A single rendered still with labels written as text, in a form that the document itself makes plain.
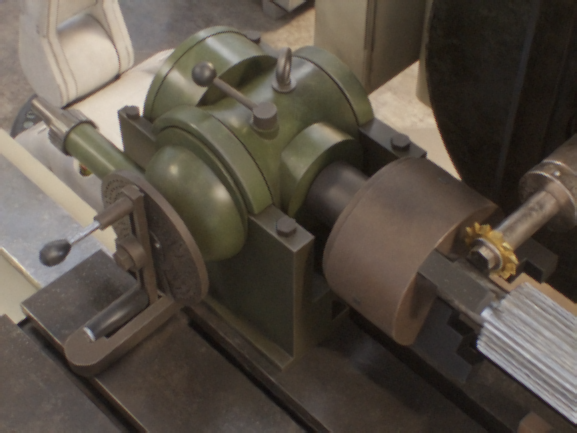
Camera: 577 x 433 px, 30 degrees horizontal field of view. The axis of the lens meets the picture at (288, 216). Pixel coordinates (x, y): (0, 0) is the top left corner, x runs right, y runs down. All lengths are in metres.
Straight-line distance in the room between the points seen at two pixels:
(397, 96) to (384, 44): 1.68
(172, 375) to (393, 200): 0.40
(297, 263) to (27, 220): 0.81
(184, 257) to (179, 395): 0.21
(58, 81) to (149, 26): 0.74
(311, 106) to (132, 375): 0.41
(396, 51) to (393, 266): 0.49
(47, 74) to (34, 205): 0.88
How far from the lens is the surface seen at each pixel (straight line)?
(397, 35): 1.54
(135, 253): 1.26
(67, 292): 1.48
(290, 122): 1.27
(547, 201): 1.18
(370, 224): 1.16
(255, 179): 1.22
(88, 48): 2.81
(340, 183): 1.25
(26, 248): 1.89
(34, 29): 2.73
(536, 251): 1.23
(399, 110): 3.16
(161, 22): 3.47
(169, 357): 1.40
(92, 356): 1.38
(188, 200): 1.24
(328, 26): 1.54
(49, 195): 2.01
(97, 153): 1.36
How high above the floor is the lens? 2.16
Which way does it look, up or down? 49 degrees down
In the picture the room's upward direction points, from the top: straight up
